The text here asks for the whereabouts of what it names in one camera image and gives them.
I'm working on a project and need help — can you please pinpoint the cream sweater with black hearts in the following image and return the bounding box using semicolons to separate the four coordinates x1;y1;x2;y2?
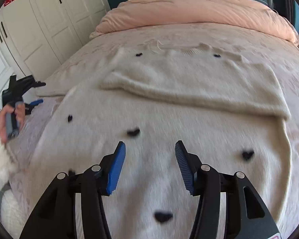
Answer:
24;42;291;238

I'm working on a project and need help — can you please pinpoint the person's left hand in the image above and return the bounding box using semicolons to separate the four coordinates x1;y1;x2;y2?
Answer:
0;103;25;144

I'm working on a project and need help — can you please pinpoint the white wardrobe with red decals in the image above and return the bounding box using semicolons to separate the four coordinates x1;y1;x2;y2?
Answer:
0;0;109;110

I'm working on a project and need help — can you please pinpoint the pink butterfly pattern bedspread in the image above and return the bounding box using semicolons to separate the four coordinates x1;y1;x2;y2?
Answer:
2;23;299;238

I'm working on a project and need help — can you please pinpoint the peach folded duvet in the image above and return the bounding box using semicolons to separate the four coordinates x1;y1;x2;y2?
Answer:
90;0;299;45

